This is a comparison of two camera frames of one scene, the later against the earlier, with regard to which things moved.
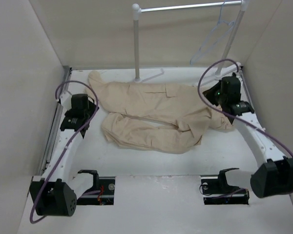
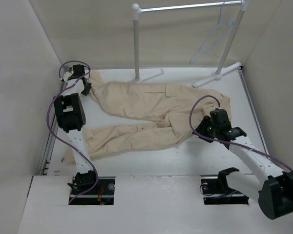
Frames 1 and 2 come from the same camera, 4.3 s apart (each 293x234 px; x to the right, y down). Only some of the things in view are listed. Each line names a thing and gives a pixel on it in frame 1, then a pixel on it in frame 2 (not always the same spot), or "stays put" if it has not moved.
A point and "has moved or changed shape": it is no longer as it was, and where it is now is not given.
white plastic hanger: [220, 29] stays put
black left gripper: [92, 109] -> [86, 91]
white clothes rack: [137, 10] stays put
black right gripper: [209, 93] -> [201, 128]
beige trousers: [170, 118] has moved or changed shape
